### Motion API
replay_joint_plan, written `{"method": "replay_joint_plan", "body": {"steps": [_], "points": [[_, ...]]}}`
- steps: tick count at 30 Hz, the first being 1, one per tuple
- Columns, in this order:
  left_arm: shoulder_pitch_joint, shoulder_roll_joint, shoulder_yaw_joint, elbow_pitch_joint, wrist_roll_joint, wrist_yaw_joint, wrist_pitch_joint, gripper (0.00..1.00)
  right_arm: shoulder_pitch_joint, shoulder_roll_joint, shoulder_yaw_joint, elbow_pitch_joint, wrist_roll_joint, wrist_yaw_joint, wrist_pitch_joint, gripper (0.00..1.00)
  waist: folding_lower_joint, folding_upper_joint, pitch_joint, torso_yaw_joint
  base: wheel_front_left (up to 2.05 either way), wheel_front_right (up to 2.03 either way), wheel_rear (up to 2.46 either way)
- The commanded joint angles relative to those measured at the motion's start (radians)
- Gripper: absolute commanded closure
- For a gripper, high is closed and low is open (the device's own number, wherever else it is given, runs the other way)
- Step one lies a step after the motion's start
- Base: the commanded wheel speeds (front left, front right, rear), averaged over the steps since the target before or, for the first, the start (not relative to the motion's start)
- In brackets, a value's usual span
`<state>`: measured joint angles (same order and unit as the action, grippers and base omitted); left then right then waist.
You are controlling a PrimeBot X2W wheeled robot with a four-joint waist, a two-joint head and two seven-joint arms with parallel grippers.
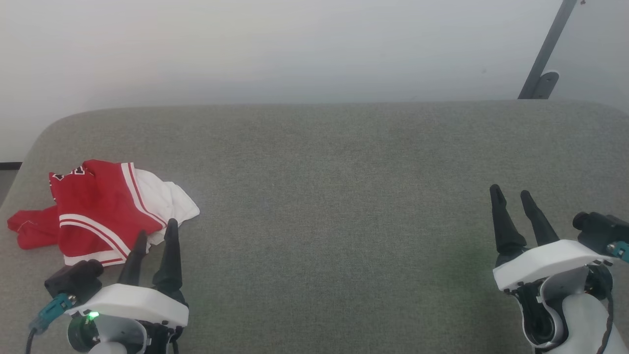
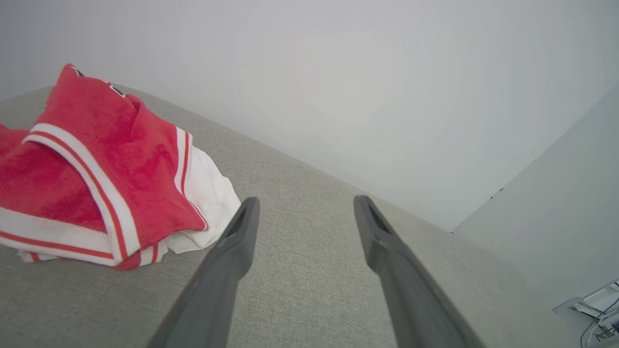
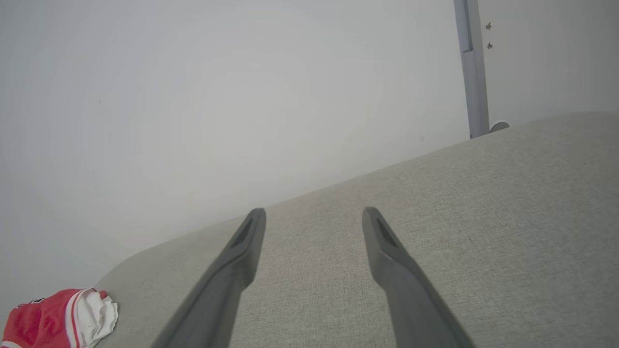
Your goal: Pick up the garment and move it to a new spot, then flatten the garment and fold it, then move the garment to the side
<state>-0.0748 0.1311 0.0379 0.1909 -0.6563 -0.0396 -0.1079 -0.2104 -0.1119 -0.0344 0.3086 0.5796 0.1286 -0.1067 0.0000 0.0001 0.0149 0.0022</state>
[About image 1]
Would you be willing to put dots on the grey fabric sofa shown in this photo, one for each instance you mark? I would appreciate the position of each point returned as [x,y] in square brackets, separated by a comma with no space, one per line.
[334,221]

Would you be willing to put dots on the grey metal pole with bracket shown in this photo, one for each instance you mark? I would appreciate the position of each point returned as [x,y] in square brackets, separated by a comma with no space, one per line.
[545,59]

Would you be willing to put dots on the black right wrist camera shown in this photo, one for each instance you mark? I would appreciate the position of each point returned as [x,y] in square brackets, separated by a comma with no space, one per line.
[599,228]

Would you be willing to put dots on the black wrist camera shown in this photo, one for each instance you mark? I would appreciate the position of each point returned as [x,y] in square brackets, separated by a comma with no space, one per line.
[599,228]
[73,278]

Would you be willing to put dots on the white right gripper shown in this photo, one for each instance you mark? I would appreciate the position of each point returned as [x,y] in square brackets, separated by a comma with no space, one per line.
[535,263]

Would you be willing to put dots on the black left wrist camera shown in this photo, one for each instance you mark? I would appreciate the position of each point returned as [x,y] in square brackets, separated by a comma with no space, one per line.
[73,278]

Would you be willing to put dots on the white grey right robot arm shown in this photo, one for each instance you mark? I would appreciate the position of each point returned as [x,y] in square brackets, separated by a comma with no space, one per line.
[585,324]

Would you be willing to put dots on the red white short-sleeved shirt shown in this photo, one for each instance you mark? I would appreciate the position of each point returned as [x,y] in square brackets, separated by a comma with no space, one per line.
[98,206]

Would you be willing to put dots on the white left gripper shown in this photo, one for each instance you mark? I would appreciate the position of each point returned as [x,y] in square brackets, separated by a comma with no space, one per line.
[132,300]

